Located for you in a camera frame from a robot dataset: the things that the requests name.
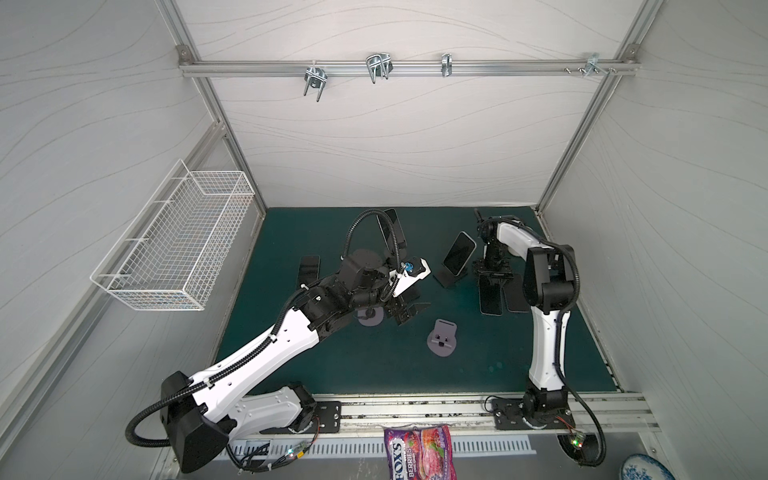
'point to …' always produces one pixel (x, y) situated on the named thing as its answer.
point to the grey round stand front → (442, 341)
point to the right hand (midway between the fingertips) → (495, 276)
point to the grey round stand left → (371, 320)
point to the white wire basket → (168, 255)
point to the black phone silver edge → (459, 253)
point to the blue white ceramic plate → (644, 467)
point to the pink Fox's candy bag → (420, 453)
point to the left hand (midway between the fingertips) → (423, 279)
